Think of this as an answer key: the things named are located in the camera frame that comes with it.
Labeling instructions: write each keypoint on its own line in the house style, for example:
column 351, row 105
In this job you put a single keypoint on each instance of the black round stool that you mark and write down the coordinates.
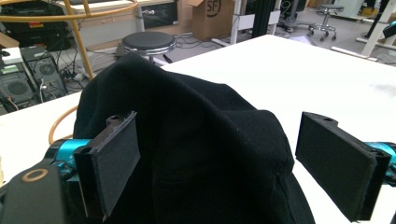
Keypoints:
column 148, row 43

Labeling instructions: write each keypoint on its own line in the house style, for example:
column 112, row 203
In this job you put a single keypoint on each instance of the white stand leg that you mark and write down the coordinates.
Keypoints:
column 373, row 34

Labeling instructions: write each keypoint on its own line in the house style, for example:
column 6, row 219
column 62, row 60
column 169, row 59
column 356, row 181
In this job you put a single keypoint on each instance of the black knit garment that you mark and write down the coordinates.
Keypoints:
column 202, row 140

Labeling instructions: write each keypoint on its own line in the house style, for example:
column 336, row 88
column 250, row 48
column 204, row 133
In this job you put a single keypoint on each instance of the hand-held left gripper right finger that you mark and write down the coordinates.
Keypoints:
column 336, row 165

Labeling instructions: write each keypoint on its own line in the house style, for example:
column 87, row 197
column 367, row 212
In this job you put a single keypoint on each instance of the black equipment case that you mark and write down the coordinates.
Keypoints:
column 34, row 25

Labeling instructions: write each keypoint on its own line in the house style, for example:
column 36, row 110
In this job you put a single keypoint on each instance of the brown cardboard box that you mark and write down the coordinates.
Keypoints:
column 211, row 18

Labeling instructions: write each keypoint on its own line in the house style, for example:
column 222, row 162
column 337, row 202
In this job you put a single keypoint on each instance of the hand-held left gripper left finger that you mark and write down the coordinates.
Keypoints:
column 107, row 168

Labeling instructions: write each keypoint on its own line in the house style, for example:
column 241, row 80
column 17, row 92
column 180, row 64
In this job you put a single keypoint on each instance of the white table leg frame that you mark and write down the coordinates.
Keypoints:
column 246, row 21

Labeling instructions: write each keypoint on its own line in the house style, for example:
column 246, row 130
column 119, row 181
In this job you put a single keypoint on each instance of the black computer tower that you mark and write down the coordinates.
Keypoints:
column 15, row 88
column 43, row 73

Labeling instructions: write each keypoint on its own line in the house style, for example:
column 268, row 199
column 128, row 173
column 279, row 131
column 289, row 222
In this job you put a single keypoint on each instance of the wooden hoop frame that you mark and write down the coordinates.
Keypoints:
column 74, row 18

